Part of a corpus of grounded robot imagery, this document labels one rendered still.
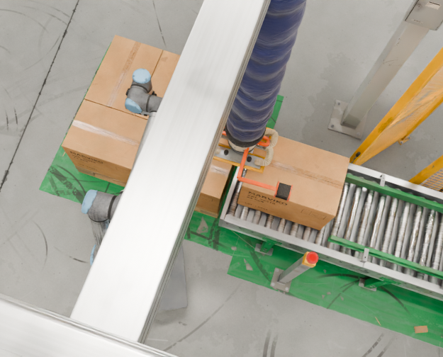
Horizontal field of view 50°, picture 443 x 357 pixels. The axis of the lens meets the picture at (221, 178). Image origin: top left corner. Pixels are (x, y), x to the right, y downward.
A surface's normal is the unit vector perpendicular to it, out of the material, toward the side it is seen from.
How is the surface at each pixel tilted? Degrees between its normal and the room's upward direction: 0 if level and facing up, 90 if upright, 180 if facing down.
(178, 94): 0
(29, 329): 0
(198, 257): 0
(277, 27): 82
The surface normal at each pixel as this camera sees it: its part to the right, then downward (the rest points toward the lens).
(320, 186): 0.05, -0.33
